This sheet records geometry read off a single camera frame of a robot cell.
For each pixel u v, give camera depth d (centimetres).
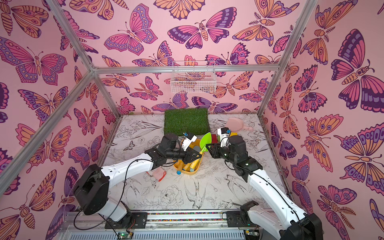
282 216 42
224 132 67
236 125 115
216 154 66
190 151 71
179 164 68
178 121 113
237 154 57
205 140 76
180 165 85
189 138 71
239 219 73
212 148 75
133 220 73
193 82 106
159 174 88
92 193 43
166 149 64
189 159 73
